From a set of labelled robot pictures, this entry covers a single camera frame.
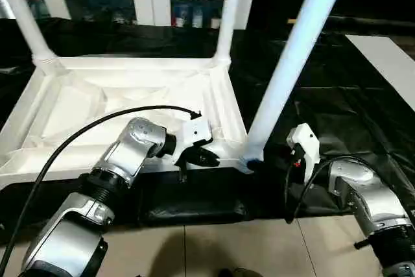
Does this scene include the black work mat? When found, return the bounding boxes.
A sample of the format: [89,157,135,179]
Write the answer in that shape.
[0,18,415,245]

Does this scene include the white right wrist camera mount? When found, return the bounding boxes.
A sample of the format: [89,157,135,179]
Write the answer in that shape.
[286,123,321,184]

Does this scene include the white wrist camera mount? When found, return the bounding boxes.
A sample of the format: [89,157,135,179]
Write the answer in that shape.
[170,118,213,166]
[286,123,321,184]

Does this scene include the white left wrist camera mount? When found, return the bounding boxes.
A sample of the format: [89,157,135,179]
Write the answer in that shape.
[170,118,213,166]

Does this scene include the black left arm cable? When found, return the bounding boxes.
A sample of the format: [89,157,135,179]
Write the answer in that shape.
[0,105,203,271]

